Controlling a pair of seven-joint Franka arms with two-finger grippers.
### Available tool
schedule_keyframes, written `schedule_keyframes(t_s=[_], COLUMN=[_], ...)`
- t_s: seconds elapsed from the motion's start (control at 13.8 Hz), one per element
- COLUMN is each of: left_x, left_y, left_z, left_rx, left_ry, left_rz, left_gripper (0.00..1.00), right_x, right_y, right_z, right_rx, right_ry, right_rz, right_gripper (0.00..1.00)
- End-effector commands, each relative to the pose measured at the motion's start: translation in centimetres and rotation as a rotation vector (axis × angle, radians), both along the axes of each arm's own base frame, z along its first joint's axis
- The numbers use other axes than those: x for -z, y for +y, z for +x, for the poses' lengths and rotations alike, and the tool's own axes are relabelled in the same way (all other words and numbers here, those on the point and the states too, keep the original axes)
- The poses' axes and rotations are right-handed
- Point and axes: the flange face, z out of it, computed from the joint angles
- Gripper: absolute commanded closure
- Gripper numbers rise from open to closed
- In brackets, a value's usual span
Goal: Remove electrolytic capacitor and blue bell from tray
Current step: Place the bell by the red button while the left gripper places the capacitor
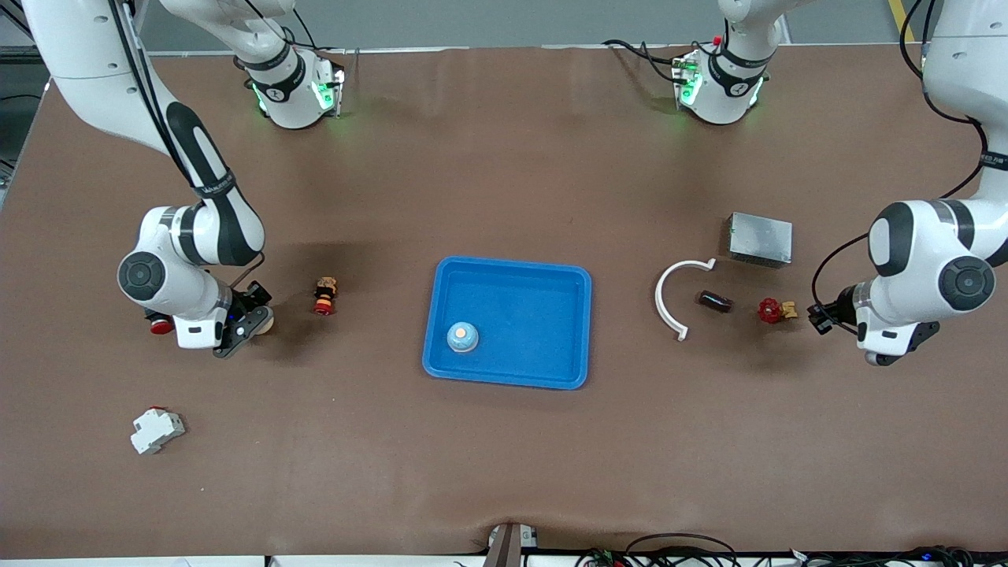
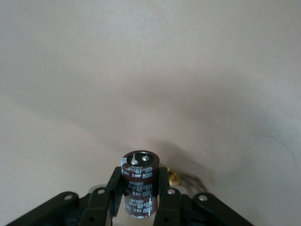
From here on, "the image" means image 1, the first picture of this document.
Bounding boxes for white circuit breaker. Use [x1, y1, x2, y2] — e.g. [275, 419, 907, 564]
[130, 406, 187, 456]

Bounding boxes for grey metal box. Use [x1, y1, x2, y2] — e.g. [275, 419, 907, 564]
[726, 211, 794, 269]

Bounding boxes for white curved plastic piece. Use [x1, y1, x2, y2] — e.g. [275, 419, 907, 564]
[654, 258, 716, 342]

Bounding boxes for blue plastic tray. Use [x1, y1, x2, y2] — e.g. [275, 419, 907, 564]
[422, 256, 593, 391]

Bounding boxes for brown table mat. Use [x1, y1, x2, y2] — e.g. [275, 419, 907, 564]
[0, 43, 1008, 558]

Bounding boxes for black cable bundle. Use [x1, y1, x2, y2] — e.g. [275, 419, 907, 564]
[787, 545, 1008, 567]

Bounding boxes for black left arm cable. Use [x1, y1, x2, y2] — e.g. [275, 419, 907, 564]
[810, 0, 990, 312]

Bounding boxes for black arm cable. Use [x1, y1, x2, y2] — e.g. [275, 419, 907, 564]
[110, 0, 267, 292]
[810, 0, 990, 312]

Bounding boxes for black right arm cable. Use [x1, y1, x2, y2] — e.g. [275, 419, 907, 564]
[110, 0, 267, 292]

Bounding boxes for black looped cable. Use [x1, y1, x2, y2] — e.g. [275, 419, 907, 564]
[626, 533, 739, 567]

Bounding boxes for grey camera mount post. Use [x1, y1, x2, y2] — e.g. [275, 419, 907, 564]
[483, 522, 540, 567]

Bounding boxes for black left base cable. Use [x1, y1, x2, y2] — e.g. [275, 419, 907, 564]
[602, 38, 690, 86]

